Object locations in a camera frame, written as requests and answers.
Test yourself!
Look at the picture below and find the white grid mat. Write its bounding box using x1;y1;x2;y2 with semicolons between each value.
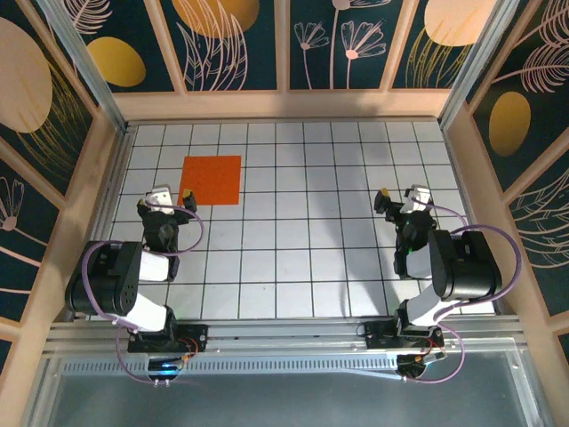
88;122;497;320

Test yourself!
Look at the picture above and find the black electronics box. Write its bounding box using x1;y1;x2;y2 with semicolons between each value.
397;352;447;380
148;357;184;380

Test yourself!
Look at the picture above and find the translucent grey panel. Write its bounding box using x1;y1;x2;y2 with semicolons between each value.
26;350;548;427

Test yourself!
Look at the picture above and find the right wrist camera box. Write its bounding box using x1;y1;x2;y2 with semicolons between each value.
401;184;433;214

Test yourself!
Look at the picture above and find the aluminium side rail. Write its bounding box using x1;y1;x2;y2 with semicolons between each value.
438;119;508;318
70;126;134;322

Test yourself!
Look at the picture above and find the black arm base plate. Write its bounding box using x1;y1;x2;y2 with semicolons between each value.
127;323;210;355
364;318;445;350

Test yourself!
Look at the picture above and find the aluminium corner post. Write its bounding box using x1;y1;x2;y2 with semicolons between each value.
437;0;521;130
37;0;133;137

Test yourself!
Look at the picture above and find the aluminium rail beam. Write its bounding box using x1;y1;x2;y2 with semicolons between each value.
44;314;525;357

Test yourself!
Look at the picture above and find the slotted grey cable duct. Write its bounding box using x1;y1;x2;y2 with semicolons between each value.
61;358;401;375

